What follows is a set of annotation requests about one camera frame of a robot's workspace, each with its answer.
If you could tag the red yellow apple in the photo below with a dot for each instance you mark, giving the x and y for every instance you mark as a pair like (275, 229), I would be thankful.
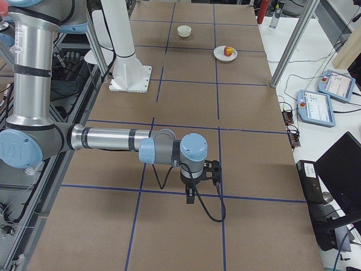
(228, 51)

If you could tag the white plate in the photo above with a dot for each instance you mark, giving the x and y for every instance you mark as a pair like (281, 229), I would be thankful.
(218, 54)

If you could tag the cream bowl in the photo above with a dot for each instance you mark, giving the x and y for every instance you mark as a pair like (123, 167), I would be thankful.
(184, 31)

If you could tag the lower orange circuit board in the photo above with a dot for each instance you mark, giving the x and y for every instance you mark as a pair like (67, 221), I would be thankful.
(294, 138)

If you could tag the orange circuit board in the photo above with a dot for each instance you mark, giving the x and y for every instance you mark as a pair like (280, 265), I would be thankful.
(294, 138)
(287, 117)

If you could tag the upper orange circuit board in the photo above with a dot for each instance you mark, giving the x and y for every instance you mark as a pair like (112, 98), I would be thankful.
(287, 117)

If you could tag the black computer box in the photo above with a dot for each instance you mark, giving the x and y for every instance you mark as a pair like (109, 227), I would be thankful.
(329, 228)

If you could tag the near teach pendant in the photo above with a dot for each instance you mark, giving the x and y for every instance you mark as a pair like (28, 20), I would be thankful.
(315, 108)

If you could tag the teach pendant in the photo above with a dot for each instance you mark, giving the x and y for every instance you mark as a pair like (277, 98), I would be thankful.
(337, 85)
(315, 108)

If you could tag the black monitor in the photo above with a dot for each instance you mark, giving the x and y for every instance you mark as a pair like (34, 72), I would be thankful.
(339, 170)

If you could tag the far teach pendant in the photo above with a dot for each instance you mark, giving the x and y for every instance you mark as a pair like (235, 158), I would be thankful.
(337, 85)

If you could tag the red bottle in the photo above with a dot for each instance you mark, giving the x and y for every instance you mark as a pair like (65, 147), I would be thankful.
(262, 11)

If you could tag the wooden plank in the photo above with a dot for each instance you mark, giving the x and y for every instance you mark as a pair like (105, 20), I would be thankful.
(349, 51)

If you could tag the clear spray bottle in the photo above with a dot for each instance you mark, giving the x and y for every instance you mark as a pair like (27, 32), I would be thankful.
(277, 14)

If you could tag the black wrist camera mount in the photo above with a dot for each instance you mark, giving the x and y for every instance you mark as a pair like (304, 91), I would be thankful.
(212, 171)

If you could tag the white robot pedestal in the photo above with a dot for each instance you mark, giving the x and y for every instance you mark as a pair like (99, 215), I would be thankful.
(128, 74)

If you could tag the aluminium frame post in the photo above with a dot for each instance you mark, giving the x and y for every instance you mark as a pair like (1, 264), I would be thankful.
(295, 37)

